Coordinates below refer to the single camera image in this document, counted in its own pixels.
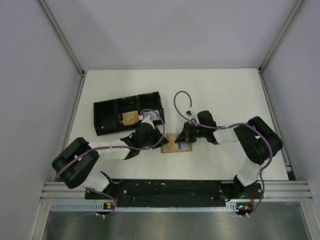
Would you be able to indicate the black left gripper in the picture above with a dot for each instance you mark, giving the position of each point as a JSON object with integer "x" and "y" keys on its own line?
{"x": 160, "y": 140}

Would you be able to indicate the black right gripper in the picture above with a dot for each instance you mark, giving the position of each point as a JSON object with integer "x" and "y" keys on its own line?
{"x": 185, "y": 136}

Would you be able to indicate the yellow leather card holder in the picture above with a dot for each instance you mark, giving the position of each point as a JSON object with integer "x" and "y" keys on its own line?
{"x": 171, "y": 146}

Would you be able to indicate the blue credit card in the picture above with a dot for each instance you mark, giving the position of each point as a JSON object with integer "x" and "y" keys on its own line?
{"x": 184, "y": 146}

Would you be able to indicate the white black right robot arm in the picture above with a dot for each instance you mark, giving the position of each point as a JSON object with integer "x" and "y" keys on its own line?
{"x": 258, "y": 141}

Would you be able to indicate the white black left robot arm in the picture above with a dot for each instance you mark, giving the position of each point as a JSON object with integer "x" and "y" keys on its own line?
{"x": 84, "y": 163}

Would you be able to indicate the silver card in tray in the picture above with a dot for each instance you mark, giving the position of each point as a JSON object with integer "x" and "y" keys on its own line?
{"x": 154, "y": 115}

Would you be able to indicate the orange card in tray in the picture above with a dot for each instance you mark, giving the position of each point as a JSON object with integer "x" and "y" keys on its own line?
{"x": 130, "y": 118}

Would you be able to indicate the black three-compartment tray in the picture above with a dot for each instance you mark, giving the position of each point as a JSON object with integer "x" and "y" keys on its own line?
{"x": 107, "y": 115}

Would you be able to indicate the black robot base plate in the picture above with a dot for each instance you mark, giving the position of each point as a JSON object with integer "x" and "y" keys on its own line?
{"x": 161, "y": 193}

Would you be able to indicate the aluminium front frame rail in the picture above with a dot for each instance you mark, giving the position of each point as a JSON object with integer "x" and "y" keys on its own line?
{"x": 275, "y": 191}

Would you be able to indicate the aluminium frame post left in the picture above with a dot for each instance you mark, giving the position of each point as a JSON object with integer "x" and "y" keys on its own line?
{"x": 60, "y": 36}

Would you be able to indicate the aluminium frame post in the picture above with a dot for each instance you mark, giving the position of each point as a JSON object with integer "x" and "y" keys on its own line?
{"x": 294, "y": 13}
{"x": 60, "y": 36}

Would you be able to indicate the aluminium frame post right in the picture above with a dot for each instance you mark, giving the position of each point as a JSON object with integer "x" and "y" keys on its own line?
{"x": 294, "y": 13}

